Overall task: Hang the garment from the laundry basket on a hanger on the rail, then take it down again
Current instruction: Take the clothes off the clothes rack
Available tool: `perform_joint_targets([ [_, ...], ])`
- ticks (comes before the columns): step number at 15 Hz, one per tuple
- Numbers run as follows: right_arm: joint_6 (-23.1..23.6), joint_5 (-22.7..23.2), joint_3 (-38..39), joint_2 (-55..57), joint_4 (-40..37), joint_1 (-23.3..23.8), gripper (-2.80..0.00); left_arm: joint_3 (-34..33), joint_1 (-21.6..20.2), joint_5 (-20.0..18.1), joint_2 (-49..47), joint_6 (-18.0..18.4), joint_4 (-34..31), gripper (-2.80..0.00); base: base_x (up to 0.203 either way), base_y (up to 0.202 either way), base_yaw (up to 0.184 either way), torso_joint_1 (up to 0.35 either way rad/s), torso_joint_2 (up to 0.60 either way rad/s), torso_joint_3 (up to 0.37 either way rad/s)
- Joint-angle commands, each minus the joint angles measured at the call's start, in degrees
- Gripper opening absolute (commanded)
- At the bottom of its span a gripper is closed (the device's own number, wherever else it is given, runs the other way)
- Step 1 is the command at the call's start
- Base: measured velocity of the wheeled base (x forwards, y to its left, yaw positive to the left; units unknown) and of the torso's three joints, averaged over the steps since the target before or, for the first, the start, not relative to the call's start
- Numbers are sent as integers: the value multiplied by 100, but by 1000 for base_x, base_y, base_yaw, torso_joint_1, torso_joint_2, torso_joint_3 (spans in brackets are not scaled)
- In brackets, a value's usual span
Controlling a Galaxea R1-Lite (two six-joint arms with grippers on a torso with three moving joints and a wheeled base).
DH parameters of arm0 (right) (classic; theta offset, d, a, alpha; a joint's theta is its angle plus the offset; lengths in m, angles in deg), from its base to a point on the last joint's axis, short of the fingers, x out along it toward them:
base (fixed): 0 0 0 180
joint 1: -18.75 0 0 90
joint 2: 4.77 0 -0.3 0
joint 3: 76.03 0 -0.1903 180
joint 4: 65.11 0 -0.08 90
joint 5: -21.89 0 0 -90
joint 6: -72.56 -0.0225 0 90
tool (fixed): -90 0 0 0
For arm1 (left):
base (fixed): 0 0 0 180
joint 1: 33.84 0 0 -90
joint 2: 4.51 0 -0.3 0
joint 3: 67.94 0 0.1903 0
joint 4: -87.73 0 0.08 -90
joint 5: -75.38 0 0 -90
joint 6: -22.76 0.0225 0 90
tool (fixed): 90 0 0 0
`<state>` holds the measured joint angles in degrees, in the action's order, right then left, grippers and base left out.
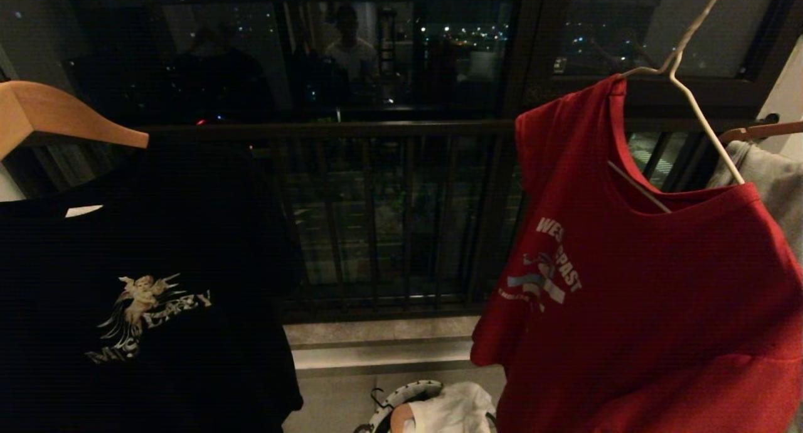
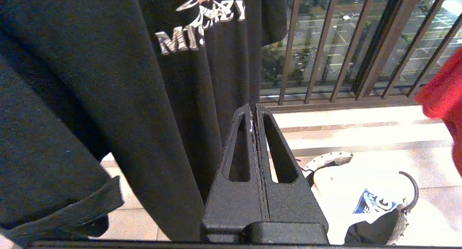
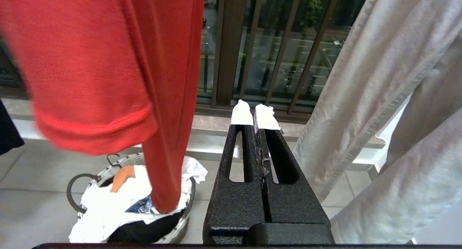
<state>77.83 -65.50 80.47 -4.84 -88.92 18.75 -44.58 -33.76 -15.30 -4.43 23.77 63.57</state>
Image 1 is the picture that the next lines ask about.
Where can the black printed t-shirt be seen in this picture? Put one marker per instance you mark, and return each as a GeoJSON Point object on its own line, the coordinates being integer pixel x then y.
{"type": "Point", "coordinates": [157, 245]}

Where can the black metal railing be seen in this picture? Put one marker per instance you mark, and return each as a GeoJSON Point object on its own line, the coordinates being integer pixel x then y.
{"type": "Point", "coordinates": [389, 232]}

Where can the small wooden hanger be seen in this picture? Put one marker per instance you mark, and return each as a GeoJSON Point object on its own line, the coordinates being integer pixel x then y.
{"type": "Point", "coordinates": [400, 418]}

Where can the white laundry basket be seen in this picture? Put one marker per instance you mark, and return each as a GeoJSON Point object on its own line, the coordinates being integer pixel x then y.
{"type": "Point", "coordinates": [401, 396]}

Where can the white garment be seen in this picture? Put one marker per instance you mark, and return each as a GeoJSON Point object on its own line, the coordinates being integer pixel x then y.
{"type": "Point", "coordinates": [455, 411]}

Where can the wooden clothes hanger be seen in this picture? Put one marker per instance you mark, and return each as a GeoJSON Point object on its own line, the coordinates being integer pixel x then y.
{"type": "Point", "coordinates": [50, 110]}

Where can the red printed t-shirt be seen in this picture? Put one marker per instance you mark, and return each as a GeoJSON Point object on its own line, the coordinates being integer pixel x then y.
{"type": "Point", "coordinates": [659, 295]}

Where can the grey garment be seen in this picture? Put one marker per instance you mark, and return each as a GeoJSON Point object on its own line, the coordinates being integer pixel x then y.
{"type": "Point", "coordinates": [778, 182]}

